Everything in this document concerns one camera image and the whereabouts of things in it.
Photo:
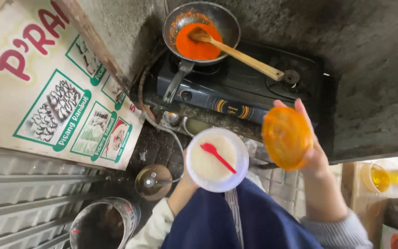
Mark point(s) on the dark blue apron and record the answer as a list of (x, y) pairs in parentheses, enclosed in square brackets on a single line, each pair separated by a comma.
[(212, 221)]

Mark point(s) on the dark blue gas stove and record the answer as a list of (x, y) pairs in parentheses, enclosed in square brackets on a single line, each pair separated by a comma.
[(254, 93)]

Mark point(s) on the gas cylinder with regulator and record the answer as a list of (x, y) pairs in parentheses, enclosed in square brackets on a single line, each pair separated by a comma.
[(152, 181)]

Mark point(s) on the white round container with sugar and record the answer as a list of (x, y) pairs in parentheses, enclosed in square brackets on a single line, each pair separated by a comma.
[(207, 166)]

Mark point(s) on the printed food banner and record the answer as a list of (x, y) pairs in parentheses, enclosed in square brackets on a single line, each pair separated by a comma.
[(29, 86)]

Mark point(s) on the small metal cap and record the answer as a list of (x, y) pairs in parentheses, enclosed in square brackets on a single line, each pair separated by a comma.
[(172, 118)]

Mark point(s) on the red chili sauce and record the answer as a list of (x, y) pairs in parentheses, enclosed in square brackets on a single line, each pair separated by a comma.
[(194, 48)]

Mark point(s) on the person's right hand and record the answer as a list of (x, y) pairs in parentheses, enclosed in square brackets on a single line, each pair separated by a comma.
[(318, 159)]

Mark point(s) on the red plastic spoon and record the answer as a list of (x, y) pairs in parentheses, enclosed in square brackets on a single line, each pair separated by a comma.
[(218, 157)]

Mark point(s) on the corrugated metal sheet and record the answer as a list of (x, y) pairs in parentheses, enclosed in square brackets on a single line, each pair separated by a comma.
[(22, 200)]

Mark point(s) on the clear plastic bag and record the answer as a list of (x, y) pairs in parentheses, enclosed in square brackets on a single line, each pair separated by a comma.
[(252, 147)]

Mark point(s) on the wooden pole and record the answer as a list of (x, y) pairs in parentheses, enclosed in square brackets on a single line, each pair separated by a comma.
[(92, 41)]

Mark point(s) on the metal can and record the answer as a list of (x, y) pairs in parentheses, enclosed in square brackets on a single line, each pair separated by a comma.
[(98, 224)]

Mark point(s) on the person's left hand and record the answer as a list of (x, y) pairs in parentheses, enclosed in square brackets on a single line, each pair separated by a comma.
[(189, 174)]

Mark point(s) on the small metal bowl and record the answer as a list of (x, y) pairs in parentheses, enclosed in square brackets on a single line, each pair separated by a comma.
[(195, 126)]

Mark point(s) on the orange round lid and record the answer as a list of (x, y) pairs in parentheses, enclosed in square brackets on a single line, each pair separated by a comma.
[(285, 138)]

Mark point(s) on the metal frying pan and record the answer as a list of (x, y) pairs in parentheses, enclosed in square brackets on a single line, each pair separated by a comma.
[(226, 24)]

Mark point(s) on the wooden spatula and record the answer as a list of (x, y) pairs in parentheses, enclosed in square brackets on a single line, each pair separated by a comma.
[(244, 58)]

